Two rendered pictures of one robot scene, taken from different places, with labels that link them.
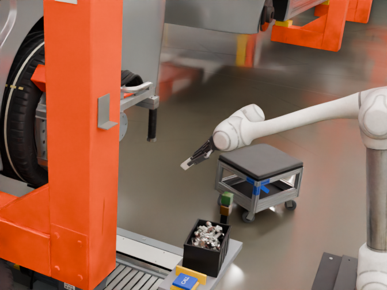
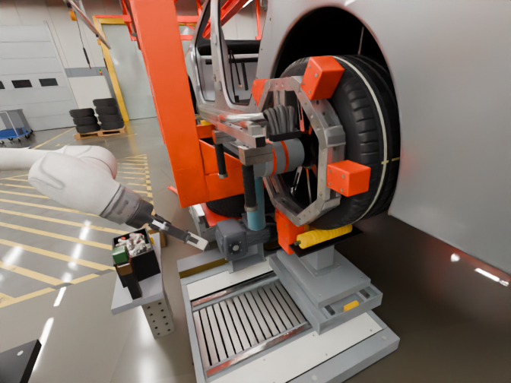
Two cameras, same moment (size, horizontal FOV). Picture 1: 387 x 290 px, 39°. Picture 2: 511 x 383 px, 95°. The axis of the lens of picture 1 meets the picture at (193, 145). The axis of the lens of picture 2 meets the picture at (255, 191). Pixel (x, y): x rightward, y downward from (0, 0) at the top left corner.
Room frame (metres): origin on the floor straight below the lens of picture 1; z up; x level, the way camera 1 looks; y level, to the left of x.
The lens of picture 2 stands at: (2.71, -0.25, 1.11)
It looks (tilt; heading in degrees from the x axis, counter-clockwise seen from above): 24 degrees down; 137
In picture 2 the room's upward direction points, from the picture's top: 5 degrees counter-clockwise
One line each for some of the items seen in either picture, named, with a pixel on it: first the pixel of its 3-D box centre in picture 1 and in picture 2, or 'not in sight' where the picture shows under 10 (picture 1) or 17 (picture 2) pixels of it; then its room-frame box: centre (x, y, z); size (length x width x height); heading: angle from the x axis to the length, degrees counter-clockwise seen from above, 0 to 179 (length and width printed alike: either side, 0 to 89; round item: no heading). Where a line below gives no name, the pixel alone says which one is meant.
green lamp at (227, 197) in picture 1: (227, 198); (121, 254); (1.95, -0.15, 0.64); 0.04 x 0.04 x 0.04; 67
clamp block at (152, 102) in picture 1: (147, 100); (255, 153); (2.23, 0.21, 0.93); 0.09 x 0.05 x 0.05; 67
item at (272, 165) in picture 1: (258, 182); not in sight; (3.05, -0.42, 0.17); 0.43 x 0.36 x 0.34; 131
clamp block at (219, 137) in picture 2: not in sight; (224, 135); (1.92, 0.34, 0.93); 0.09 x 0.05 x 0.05; 67
